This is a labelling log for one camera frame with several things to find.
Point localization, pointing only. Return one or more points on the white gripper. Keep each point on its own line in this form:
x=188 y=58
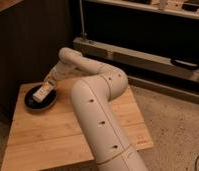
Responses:
x=58 y=73

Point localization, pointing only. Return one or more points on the white plastic bottle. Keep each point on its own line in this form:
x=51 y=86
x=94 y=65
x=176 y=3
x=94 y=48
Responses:
x=43 y=91

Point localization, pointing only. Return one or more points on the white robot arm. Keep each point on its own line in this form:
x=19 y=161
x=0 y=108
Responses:
x=90 y=97

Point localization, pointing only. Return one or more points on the black ceramic bowl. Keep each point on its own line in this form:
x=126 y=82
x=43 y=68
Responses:
x=31 y=104

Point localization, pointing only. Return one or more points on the wooden table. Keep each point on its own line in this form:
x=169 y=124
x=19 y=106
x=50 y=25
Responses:
x=53 y=138

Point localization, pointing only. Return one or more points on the metal vertical pole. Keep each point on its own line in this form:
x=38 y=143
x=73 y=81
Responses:
x=83 y=32

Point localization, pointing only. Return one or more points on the grey metal shelf beam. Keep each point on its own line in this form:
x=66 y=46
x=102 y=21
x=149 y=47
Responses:
x=134 y=58

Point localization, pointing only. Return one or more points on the upper wooden shelf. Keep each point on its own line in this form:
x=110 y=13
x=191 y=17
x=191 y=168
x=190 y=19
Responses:
x=160 y=8

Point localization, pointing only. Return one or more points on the black handle object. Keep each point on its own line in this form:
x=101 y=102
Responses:
x=185 y=65

